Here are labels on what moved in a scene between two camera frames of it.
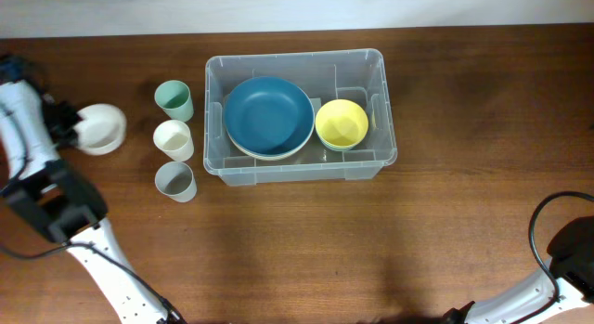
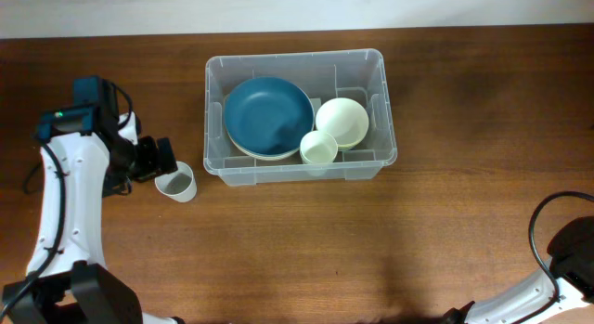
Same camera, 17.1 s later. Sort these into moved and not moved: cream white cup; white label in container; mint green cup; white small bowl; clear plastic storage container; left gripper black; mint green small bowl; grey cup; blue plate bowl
Moved: cream white cup; left gripper black; mint green cup; white small bowl
Not moved: mint green small bowl; white label in container; blue plate bowl; grey cup; clear plastic storage container
